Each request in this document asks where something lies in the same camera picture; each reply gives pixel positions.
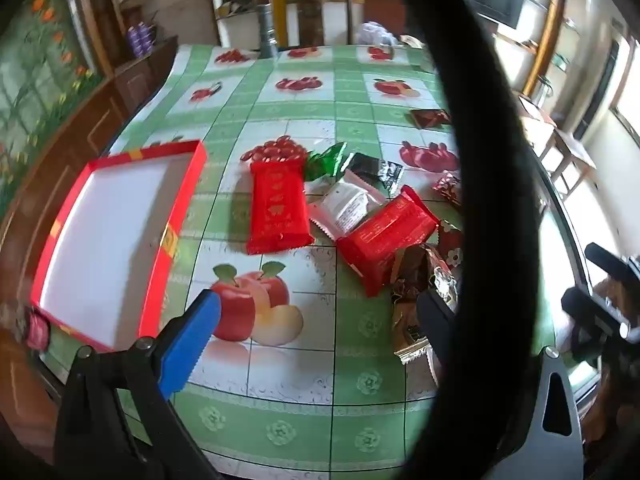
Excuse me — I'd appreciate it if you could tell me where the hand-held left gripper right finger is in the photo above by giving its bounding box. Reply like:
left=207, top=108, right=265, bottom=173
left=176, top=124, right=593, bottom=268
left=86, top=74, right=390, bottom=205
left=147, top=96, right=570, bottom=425
left=416, top=291, right=587, bottom=480

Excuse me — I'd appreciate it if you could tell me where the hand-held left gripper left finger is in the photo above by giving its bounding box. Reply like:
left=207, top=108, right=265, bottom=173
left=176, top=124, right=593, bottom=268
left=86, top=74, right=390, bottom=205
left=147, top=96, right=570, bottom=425
left=54, top=289, right=223, bottom=480

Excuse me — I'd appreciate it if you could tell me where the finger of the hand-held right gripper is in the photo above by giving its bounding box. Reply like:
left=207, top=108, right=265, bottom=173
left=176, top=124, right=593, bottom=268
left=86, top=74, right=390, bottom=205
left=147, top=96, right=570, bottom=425
left=561, top=287, right=640, bottom=344
left=586, top=242, right=640, bottom=284

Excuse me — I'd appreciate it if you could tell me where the gold foil snack packet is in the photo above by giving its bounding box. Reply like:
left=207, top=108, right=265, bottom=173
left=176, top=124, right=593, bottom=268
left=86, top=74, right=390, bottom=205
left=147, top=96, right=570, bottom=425
left=391, top=302, right=436, bottom=366

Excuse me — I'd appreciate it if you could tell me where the silver foil snack packet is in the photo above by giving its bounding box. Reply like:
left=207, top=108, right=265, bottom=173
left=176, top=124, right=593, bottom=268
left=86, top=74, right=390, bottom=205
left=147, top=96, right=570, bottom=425
left=430, top=265, right=458, bottom=311

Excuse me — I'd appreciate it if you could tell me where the brown foil snack packet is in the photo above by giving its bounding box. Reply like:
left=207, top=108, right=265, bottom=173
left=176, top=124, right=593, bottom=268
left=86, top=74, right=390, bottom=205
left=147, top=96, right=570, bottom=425
left=392, top=245, right=441, bottom=302

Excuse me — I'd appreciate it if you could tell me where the red flower-print snack packet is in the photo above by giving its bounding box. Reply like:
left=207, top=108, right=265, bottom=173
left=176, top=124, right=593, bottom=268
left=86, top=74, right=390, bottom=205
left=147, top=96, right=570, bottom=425
left=437, top=220, right=466, bottom=266

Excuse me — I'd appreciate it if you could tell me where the long red snack packet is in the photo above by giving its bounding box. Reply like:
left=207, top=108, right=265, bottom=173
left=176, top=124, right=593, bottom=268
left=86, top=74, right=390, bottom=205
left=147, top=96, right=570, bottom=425
left=245, top=157, right=315, bottom=256
left=336, top=185, right=441, bottom=298

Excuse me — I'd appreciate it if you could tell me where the red cardboard box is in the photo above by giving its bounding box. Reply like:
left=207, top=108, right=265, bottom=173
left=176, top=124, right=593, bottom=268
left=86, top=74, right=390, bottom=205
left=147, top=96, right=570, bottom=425
left=29, top=140, right=208, bottom=353

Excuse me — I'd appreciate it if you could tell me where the dark red snack packet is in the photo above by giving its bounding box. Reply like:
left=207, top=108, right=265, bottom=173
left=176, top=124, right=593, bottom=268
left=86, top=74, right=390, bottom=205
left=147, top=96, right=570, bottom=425
left=410, top=108, right=453, bottom=128
left=432, top=170, right=463, bottom=211

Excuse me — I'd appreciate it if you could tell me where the white snack packet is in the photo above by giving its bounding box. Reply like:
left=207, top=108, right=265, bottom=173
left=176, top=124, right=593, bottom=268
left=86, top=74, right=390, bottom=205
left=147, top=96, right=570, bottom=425
left=306, top=170, right=388, bottom=238

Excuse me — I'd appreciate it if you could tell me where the black snack packet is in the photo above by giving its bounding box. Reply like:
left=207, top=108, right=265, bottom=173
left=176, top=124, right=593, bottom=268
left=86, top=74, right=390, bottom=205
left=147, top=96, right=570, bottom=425
left=345, top=152, right=405, bottom=196

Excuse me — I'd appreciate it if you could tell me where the green snack packet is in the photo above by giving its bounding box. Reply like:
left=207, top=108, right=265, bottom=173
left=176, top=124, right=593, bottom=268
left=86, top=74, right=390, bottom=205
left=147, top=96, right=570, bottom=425
left=305, top=142, right=348, bottom=181

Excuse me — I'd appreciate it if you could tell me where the green checked fruit tablecloth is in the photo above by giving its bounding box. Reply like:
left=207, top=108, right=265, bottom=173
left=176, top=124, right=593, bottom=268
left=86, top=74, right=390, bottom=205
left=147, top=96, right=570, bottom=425
left=37, top=42, right=601, bottom=480

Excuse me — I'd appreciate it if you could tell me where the wooden stool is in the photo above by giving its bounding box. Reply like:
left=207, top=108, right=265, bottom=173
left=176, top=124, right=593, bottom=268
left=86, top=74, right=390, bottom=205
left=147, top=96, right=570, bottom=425
left=537, top=127, right=598, bottom=196

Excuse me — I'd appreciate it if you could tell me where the window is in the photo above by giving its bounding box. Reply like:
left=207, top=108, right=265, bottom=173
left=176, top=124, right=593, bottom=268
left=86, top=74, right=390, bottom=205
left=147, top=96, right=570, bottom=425
left=610, top=35, right=640, bottom=151

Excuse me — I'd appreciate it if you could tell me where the small pink packet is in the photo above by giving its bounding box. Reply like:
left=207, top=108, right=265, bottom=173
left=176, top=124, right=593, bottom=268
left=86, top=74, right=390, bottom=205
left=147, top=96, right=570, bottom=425
left=25, top=310, right=51, bottom=353

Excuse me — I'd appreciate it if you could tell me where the wooden sideboard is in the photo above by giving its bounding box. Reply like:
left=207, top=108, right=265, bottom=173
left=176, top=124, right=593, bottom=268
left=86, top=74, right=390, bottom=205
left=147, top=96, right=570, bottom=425
left=0, top=35, right=180, bottom=466

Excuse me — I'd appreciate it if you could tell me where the white plastic bag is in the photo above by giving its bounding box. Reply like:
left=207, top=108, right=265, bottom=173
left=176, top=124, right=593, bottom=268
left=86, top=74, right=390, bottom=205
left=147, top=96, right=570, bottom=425
left=357, top=21, right=401, bottom=47

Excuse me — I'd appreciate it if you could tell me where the grey cylindrical bottle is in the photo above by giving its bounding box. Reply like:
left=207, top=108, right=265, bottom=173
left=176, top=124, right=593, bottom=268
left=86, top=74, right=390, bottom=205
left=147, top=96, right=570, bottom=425
left=256, top=4, right=278, bottom=58

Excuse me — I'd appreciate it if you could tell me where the wooden chair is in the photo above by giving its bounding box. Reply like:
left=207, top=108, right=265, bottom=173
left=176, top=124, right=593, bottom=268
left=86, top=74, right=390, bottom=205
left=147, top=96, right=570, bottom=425
left=257, top=0, right=363, bottom=48

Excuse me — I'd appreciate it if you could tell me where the black cable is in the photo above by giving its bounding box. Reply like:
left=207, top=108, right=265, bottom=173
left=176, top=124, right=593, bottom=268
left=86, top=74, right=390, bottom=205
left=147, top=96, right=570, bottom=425
left=390, top=0, right=553, bottom=480

